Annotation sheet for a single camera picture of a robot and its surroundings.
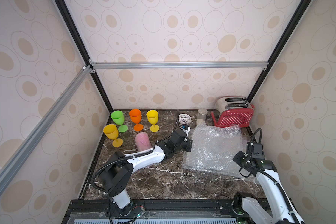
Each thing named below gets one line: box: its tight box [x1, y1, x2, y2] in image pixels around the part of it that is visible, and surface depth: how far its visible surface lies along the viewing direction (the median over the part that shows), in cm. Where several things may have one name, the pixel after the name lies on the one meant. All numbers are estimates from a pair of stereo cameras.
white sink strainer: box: [178, 113, 192, 125], surface depth 114 cm
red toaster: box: [211, 95, 255, 128], surface depth 104 cm
